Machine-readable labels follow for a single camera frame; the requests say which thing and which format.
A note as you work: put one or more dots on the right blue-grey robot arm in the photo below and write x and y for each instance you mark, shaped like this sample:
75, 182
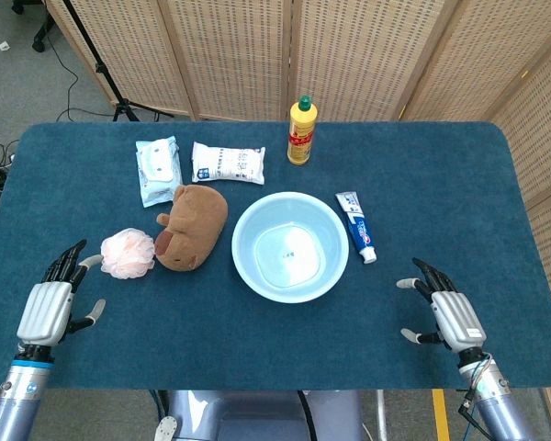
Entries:
500, 409

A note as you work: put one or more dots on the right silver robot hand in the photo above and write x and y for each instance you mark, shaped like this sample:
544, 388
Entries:
457, 317

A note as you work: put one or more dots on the brown capybara plush toy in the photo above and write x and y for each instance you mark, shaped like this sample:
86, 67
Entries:
193, 225

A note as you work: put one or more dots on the wicker folding screen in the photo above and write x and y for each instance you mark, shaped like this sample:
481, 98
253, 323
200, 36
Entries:
239, 55

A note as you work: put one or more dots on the blue white toothpaste tube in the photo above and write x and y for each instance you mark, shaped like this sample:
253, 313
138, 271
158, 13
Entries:
358, 227

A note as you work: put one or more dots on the dark blue table mat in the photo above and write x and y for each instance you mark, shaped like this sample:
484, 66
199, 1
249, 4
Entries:
275, 340

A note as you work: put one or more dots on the yellow bottle green cap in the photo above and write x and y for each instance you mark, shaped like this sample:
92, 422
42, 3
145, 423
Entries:
301, 133

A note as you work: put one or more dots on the black office chair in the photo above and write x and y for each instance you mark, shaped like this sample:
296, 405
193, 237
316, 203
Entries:
43, 30

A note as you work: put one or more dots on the light blue plastic basin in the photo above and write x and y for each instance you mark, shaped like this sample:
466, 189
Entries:
257, 275

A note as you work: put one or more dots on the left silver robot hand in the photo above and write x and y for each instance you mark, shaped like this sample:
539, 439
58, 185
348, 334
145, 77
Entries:
46, 312

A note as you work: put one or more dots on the blue-grey robot torso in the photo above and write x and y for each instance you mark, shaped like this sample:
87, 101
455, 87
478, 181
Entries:
257, 418

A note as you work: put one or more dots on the light blue wipes pack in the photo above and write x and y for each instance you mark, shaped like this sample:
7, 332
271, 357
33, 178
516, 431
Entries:
156, 170

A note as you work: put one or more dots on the black tripod stand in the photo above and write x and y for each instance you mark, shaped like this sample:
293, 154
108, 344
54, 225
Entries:
102, 71

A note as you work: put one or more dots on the white plastic pack blue print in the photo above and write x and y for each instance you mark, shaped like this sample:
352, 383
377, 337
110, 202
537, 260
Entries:
229, 163

